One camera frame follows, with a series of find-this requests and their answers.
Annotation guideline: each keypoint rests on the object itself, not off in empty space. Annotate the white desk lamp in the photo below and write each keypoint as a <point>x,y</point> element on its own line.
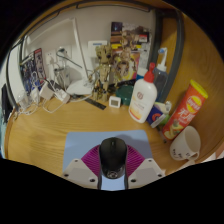
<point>80,88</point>

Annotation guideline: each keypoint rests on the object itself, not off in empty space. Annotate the small blue box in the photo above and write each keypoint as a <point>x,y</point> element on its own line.
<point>155,116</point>

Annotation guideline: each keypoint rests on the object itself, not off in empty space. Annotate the colourful figure box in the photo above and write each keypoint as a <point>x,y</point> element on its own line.
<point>141,50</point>

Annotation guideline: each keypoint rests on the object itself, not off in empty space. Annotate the white mug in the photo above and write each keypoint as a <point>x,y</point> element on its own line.
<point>186,143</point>

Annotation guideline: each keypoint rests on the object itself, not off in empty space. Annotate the clear white-nozzle spray bottle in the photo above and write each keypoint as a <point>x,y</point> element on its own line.
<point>160,78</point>

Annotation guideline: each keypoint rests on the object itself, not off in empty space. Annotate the white charger block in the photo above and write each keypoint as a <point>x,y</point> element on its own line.
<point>46,90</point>

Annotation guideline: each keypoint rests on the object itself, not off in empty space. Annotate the black computer mouse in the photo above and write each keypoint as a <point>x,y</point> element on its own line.
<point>113,156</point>

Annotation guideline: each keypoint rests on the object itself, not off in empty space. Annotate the dark green round container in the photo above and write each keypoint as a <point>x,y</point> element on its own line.
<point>126,95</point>

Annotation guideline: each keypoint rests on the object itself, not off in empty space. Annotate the white red-capped lotion bottle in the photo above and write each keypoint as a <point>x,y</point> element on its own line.
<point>142,100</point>

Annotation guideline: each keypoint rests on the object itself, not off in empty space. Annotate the white wall socket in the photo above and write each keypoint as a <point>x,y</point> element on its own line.
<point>51,56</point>

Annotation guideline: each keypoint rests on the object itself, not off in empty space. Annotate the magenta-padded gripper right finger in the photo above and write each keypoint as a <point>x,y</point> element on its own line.
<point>145,171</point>

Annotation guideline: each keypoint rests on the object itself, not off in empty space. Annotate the red yellow-lidded chips can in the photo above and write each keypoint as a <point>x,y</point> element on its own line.
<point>185,110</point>

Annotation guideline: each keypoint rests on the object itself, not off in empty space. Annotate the small white square clock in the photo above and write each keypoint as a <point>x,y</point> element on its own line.
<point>115,102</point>

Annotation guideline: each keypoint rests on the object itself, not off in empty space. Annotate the light blue mouse pad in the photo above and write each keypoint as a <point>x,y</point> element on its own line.
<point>80,141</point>

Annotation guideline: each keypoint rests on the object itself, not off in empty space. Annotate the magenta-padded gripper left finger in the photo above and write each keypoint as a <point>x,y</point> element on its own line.
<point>80,171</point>

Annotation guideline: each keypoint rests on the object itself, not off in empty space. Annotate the brown tree creature figurine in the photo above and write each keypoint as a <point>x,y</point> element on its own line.
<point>103,71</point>

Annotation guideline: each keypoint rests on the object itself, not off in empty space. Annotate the black ruler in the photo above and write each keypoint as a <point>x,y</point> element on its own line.
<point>95,103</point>

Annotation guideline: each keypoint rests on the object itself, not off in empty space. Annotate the small white plug adapter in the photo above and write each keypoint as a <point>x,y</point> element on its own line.
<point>62,96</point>

